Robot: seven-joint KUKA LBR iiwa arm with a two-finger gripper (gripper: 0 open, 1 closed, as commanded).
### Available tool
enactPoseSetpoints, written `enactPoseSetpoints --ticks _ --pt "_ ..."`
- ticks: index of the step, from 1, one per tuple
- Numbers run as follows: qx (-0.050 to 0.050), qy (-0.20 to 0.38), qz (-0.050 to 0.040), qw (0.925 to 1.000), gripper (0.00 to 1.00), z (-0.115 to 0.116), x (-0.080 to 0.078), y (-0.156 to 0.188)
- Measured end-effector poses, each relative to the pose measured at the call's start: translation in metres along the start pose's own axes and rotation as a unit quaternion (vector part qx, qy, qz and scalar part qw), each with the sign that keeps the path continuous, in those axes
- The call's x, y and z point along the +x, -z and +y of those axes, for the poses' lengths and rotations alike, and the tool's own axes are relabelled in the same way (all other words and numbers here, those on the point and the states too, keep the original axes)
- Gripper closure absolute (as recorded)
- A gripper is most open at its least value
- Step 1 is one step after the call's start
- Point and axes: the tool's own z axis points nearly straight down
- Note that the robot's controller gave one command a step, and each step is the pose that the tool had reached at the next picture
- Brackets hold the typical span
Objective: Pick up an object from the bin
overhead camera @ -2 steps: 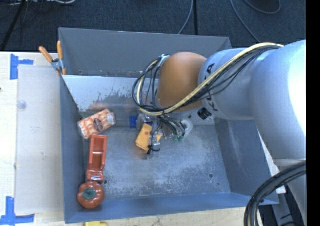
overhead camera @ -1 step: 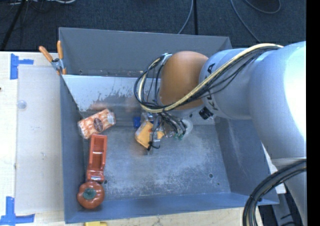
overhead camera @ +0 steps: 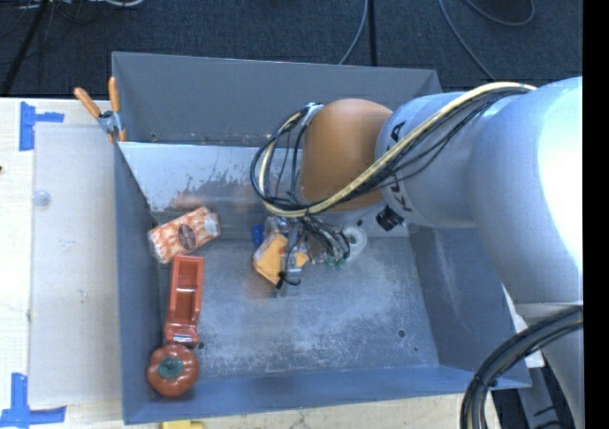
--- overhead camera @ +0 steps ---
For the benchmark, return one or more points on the yellow wedge block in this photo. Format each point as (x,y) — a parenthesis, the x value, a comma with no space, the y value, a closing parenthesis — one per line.
(269,256)

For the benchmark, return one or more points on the small blue object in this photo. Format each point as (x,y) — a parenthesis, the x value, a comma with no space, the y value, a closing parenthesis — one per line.
(257,233)

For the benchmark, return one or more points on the grey metal bin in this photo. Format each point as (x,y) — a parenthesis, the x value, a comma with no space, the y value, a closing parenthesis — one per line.
(333,322)

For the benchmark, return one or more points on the orange and white snack packet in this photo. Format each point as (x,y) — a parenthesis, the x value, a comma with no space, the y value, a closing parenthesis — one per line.
(183,234)

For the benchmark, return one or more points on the red-brown tape dispenser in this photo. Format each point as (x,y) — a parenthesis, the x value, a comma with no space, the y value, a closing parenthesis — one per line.
(184,294)

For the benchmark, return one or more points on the red-orange toy pumpkin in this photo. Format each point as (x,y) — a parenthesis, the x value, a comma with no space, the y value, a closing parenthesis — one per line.
(172,372)

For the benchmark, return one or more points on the pale wood board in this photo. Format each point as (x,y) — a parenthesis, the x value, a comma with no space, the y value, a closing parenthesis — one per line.
(71,275)

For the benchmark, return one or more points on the black cylinder on white bracket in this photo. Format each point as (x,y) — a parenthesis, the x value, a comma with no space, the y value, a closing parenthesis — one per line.
(390,218)

